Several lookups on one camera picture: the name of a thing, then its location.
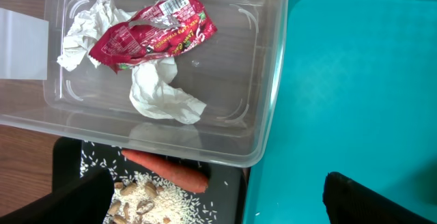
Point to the teal plastic serving tray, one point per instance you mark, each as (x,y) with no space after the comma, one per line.
(357,96)

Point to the orange carrot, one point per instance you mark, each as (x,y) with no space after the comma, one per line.
(186,178)

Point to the red snack wrapper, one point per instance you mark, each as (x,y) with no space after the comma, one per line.
(166,29)

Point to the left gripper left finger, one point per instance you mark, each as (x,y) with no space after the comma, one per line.
(83,201)

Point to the peanut and rice scraps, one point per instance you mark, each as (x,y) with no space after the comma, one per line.
(142,196)

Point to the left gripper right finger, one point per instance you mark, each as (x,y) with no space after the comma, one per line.
(348,202)

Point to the clear plastic waste bin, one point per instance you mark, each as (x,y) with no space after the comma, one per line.
(235,73)

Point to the black rectangular tray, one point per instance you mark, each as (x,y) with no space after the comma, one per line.
(223,202)

